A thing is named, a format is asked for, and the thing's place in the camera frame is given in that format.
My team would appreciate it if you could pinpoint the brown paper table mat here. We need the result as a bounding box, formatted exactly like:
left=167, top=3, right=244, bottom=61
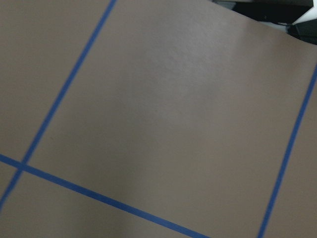
left=0, top=0, right=317, bottom=238

